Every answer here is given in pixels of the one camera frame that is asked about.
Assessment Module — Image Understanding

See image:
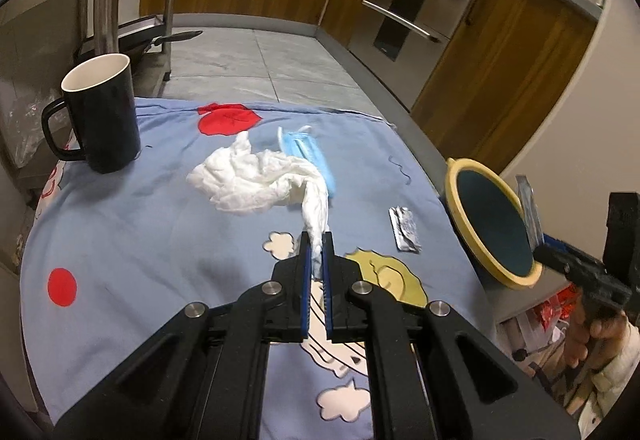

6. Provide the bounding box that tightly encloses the person's right forearm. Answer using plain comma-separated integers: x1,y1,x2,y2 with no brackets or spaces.
554,320,639,429

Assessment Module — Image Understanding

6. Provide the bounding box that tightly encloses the clear plastic bag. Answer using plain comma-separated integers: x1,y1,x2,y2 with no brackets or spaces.
7,84,67,171

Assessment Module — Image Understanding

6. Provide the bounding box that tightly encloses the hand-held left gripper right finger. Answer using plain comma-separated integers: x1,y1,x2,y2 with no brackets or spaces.
322,231,584,440

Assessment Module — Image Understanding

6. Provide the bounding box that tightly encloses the blue silver snack packet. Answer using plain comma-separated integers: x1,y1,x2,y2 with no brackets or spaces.
515,175,547,251

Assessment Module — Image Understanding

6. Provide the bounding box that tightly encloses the black mug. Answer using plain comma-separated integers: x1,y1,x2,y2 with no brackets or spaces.
41,52,141,175

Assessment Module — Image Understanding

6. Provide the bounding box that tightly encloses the silver foil wrapper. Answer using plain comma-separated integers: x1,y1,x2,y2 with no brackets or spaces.
388,205,424,252

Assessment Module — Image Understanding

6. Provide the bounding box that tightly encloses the white tissue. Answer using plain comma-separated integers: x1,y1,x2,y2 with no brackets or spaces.
186,132,331,281

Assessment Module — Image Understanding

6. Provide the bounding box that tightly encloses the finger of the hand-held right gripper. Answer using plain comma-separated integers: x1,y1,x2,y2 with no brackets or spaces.
533,235,589,273

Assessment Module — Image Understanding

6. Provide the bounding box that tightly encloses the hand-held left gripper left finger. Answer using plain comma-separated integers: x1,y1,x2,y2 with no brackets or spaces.
52,231,314,440

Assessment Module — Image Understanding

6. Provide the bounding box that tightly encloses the person's right hand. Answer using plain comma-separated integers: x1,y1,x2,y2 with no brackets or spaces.
565,299,627,369

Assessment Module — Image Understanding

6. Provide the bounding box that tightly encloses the blue face mask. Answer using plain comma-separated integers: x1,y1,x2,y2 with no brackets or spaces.
277,124,339,199

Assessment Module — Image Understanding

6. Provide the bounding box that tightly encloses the blue printed tablecloth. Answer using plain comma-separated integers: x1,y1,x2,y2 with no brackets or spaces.
20,96,499,440

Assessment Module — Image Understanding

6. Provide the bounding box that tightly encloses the stainless steel oven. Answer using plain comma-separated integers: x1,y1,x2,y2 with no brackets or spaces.
347,0,484,109

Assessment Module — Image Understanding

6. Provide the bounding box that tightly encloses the yellow rimmed teal bin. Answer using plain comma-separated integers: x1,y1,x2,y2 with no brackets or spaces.
439,157,544,291

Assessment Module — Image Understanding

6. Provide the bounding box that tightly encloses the red printed packaging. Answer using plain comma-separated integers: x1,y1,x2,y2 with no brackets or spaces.
539,284,582,327

